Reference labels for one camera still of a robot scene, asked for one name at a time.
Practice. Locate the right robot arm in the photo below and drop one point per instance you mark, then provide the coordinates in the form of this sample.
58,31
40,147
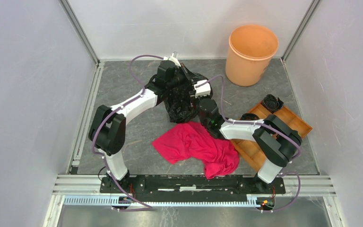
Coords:
276,139

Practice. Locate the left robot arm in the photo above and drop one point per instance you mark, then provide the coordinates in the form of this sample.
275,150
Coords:
108,129

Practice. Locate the black trash bag roll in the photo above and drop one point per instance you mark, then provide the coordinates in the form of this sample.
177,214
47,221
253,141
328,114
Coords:
272,103

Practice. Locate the orange trash bin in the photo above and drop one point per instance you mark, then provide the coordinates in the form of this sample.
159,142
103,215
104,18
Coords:
251,47

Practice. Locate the red cloth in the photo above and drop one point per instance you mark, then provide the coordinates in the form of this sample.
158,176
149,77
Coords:
191,140

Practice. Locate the dark green bag roll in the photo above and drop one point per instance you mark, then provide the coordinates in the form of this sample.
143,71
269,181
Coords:
249,117

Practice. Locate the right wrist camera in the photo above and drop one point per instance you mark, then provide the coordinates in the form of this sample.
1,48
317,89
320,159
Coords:
202,88

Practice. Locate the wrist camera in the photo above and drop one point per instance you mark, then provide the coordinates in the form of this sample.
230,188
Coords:
174,58
202,88

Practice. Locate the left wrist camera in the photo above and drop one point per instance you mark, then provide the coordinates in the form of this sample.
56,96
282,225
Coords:
174,58

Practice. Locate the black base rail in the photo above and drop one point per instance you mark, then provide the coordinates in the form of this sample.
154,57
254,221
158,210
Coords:
197,188

